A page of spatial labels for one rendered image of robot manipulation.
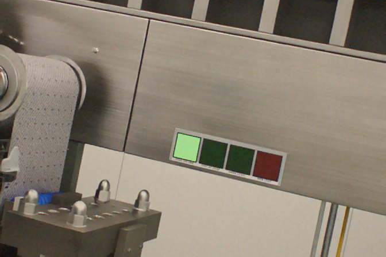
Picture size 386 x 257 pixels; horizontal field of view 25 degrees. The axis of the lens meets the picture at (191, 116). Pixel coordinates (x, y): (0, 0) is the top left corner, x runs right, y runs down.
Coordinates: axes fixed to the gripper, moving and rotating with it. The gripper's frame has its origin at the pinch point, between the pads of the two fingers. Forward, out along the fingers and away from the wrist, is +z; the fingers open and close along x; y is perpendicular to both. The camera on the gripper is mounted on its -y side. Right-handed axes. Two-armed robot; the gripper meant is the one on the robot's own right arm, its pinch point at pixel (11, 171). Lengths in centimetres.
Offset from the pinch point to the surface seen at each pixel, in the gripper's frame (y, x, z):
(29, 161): 1.7, -0.2, 6.0
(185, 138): 11.2, -23.2, 29.4
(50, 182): -3.1, -0.3, 16.6
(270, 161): 10, -42, 29
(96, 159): -30, 99, 263
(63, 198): -4.6, -6.4, 11.4
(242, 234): -48, 15, 263
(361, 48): 37, -55, 38
